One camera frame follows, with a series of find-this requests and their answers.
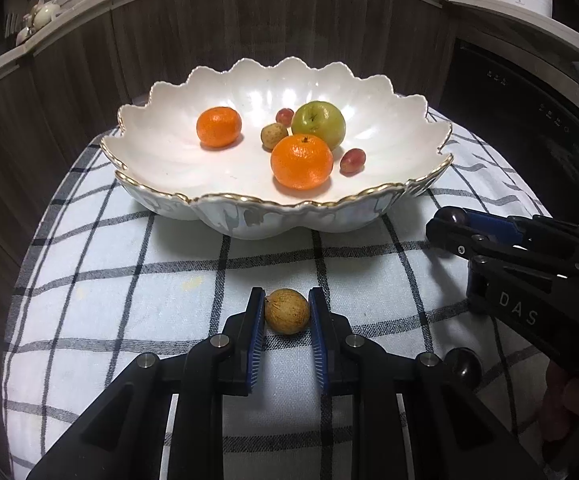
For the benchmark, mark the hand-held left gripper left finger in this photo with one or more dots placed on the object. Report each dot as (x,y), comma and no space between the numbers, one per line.
(254,340)

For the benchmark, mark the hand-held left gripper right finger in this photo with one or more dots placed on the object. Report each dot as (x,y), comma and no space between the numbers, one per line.
(318,340)

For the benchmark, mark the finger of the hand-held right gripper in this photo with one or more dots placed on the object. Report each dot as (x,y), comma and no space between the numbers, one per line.
(469,247)
(489,222)

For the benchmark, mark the dark purple plum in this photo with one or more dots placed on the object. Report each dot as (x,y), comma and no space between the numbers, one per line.
(452,216)

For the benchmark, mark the brown longan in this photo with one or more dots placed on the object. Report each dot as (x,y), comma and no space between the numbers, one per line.
(274,136)
(287,311)

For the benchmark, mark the red grape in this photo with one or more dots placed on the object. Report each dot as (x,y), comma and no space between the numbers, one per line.
(352,161)
(283,116)

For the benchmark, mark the orange mandarin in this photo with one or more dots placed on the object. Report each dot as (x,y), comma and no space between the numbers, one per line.
(219,126)
(301,161)

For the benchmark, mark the white scalloped ceramic bowl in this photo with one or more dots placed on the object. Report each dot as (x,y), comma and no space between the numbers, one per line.
(179,170)

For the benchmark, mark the person's right hand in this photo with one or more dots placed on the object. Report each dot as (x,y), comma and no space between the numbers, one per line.
(569,400)

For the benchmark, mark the blueberry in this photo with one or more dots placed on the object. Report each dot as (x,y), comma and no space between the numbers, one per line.
(467,367)

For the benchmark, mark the black dishwasher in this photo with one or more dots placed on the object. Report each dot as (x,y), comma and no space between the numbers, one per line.
(509,125)

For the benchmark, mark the white black checked cloth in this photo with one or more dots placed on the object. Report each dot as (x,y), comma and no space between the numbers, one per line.
(119,240)

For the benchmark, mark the green apple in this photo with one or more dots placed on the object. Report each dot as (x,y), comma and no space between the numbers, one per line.
(319,120)

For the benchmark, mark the white teapot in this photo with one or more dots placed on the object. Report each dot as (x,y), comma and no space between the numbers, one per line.
(44,12)

